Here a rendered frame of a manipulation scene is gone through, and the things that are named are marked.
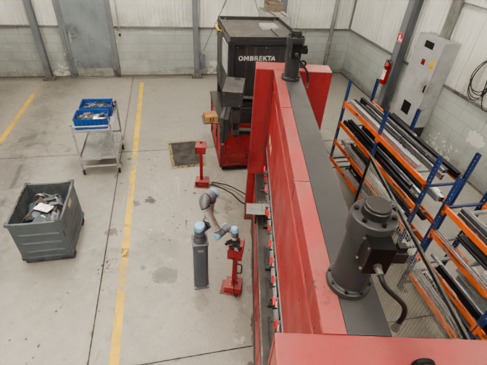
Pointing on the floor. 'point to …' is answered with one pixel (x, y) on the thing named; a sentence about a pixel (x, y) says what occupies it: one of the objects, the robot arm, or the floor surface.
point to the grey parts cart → (100, 143)
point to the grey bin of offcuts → (46, 221)
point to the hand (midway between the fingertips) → (233, 250)
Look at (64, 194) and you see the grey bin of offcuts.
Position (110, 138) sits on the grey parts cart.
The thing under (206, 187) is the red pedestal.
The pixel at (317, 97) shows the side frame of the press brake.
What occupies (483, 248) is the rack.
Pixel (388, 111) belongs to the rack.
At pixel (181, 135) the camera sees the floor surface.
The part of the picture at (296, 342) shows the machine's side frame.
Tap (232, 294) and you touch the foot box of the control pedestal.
